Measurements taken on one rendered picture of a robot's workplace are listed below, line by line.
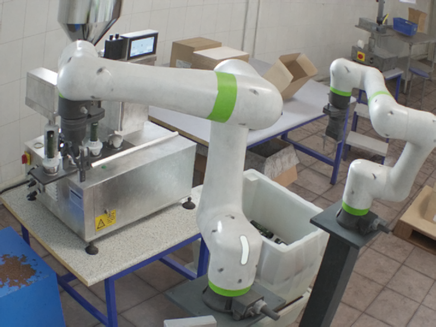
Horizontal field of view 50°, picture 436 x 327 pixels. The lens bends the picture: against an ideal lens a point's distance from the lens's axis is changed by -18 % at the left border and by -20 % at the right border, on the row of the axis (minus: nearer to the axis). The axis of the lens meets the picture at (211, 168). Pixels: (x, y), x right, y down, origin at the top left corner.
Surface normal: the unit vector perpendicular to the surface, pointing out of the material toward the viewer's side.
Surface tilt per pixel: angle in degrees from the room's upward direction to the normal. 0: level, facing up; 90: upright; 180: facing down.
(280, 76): 90
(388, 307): 0
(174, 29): 90
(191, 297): 0
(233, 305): 81
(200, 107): 106
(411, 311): 0
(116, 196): 90
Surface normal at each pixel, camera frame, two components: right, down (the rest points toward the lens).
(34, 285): 0.75, 0.37
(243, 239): 0.16, -0.74
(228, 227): -0.07, -0.87
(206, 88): 0.25, -0.05
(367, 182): -0.18, 0.41
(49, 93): -0.65, 0.29
